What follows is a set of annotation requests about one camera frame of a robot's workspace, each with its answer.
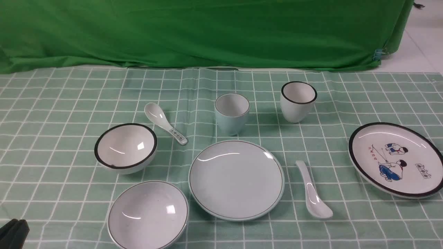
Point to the green backdrop cloth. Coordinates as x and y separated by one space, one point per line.
318 35

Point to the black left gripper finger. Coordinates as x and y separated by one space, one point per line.
13 234

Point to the pale blue cup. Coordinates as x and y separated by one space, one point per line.
231 113

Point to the white cup black rim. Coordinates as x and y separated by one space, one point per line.
296 100

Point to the white spoon patterned handle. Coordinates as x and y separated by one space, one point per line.
156 115

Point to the pale blue plate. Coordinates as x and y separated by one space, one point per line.
236 180

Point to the blue clip on backdrop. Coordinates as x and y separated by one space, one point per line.
377 56

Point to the white bowl black rim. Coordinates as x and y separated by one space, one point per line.
127 148

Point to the pale blue bowl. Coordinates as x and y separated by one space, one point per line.
148 215

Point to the plain white spoon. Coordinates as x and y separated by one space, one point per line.
315 206

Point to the white plate cartoon print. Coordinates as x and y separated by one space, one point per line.
396 160

